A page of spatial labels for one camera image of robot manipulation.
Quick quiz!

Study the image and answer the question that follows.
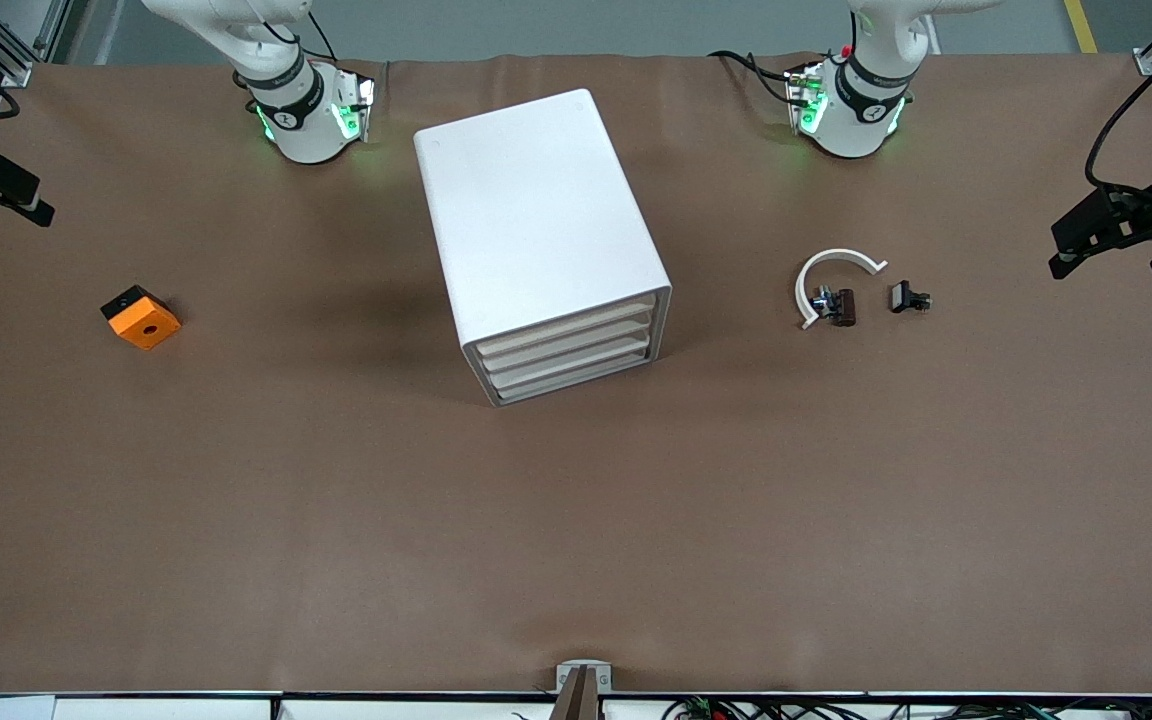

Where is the white tray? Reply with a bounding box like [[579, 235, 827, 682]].
[[476, 297, 657, 361]]

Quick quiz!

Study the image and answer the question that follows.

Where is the yellow floor tape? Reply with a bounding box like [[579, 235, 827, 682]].
[[1063, 0, 1103, 54]]

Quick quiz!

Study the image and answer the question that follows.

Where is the black component with metal clips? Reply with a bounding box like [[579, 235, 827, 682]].
[[811, 287, 857, 328]]

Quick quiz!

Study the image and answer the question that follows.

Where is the brown table mat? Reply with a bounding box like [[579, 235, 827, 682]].
[[0, 52, 1152, 698]]

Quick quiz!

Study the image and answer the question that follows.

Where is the orange and black switch box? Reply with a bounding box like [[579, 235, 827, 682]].
[[100, 285, 183, 351]]

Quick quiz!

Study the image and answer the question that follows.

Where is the white curved plastic ring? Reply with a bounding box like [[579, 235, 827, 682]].
[[795, 248, 889, 331]]

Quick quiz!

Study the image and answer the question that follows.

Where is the black arm base cable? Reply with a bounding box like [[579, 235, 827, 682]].
[[708, 48, 807, 106]]

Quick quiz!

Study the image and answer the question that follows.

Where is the aluminium camera post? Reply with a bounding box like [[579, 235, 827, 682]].
[[549, 660, 614, 720]]

